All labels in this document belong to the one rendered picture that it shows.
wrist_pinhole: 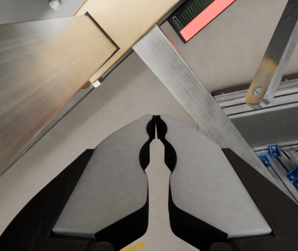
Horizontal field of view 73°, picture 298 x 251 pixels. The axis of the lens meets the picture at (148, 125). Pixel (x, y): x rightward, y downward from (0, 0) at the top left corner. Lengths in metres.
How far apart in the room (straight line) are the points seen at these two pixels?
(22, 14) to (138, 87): 0.74
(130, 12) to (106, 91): 0.98
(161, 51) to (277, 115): 0.94
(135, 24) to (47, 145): 1.34
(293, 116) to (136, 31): 1.02
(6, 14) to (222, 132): 0.44
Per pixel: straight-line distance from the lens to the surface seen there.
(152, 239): 2.09
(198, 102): 0.22
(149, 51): 0.20
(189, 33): 0.35
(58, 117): 0.44
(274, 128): 1.13
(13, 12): 0.50
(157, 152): 1.33
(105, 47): 0.17
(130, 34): 0.19
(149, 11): 0.19
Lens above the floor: 1.05
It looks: 60 degrees down
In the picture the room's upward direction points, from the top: 177 degrees counter-clockwise
